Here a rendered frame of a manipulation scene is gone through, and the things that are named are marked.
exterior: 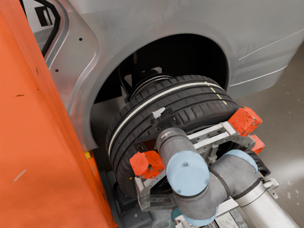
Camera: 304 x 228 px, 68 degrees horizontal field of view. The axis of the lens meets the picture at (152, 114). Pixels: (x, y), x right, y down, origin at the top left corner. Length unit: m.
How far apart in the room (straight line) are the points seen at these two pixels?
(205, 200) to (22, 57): 0.48
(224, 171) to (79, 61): 0.62
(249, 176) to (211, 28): 0.64
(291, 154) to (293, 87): 0.97
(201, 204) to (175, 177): 0.12
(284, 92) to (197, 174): 2.55
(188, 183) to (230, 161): 0.17
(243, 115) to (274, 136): 1.59
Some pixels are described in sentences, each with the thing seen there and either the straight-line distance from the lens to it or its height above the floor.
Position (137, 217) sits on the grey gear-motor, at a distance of 1.44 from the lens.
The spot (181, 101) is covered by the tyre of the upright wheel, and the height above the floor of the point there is 1.18.
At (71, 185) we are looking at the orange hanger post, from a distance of 0.42.
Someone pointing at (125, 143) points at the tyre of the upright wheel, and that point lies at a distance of 0.88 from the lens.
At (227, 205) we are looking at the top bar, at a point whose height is 0.98.
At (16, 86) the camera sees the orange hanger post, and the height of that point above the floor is 1.64.
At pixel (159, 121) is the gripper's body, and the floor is 1.25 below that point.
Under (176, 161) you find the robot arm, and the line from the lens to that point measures 0.50.
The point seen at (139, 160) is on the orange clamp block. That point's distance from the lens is 0.77.
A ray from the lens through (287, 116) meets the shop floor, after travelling 2.73.
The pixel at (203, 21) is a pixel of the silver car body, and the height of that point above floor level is 1.34.
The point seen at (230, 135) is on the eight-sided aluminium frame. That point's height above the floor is 1.12.
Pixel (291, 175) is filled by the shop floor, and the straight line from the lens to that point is 2.30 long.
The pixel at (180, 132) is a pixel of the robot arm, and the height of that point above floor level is 1.30.
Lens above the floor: 1.78
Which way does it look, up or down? 49 degrees down
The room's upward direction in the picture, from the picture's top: straight up
